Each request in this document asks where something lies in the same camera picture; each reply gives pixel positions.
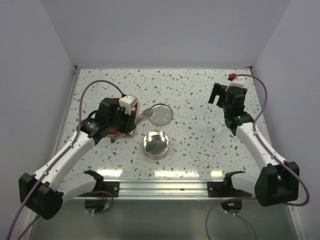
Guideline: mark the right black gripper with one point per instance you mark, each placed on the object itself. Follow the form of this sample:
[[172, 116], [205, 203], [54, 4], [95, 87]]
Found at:
[[217, 91]]

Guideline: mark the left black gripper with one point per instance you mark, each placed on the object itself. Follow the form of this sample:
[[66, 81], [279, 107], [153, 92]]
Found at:
[[129, 125]]

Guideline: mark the metal serving tongs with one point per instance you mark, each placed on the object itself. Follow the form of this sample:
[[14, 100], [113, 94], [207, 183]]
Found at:
[[145, 115]]

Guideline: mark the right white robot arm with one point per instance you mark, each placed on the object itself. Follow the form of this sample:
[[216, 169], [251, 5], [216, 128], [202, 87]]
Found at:
[[277, 182]]

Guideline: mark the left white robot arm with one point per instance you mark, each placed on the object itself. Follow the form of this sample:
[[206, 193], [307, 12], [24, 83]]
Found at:
[[39, 191]]

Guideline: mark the red rectangular tray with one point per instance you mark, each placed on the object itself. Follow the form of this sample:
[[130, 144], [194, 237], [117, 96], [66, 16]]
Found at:
[[127, 127]]

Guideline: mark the round silver tin lid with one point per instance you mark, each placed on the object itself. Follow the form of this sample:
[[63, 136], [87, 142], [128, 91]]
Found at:
[[162, 114]]

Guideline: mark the round silver tin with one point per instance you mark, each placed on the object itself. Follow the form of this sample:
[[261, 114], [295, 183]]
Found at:
[[156, 145]]

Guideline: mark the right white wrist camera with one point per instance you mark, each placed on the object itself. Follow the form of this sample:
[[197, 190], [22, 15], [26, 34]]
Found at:
[[236, 81]]

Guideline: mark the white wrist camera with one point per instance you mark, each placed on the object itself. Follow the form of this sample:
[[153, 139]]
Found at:
[[128, 102], [236, 81]]

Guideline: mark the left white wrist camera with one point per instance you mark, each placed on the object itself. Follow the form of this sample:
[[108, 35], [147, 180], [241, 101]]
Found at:
[[128, 102]]

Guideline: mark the left black base bracket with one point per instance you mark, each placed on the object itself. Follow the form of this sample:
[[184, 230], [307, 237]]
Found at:
[[100, 185]]

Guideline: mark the black base bracket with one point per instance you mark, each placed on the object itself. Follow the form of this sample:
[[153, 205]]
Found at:
[[226, 189], [100, 185]]

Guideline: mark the aluminium front rail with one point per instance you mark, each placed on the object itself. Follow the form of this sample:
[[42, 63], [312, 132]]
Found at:
[[164, 190]]

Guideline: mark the right black base bracket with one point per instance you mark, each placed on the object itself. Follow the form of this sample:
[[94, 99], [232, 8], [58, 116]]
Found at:
[[226, 189]]

